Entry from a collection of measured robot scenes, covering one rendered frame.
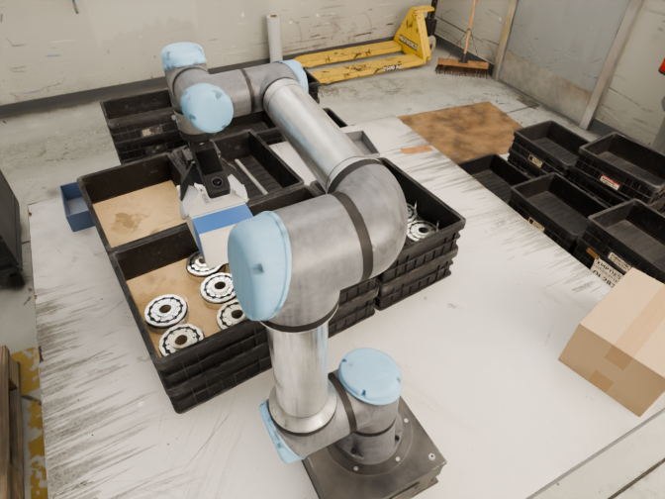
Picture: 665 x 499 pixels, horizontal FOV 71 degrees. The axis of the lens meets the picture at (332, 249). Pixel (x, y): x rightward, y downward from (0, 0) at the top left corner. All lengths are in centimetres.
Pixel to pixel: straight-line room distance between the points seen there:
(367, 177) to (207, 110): 32
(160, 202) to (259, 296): 116
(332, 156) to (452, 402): 79
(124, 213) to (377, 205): 119
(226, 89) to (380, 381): 57
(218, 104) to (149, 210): 86
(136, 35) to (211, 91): 356
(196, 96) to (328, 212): 36
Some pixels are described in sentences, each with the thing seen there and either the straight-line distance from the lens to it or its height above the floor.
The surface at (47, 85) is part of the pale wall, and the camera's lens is 444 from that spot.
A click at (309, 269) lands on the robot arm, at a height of 141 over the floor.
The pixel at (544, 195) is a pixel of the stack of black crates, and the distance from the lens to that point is 260.
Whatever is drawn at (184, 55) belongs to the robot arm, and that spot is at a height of 147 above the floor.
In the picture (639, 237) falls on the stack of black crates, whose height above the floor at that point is 49.
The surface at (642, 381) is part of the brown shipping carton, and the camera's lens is 135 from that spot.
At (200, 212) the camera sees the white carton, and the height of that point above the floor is 114.
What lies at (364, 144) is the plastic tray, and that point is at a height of 70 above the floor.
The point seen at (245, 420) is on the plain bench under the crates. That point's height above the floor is 70.
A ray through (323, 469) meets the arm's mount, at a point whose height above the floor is 80.
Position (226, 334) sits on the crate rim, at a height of 93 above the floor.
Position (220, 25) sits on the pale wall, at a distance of 447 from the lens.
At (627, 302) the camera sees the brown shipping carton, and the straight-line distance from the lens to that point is 144.
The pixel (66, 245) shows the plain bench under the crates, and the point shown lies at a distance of 180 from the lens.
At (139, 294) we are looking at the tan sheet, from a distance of 135.
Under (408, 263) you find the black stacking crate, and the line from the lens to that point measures 133.
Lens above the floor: 178
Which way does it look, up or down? 43 degrees down
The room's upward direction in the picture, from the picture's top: 1 degrees clockwise
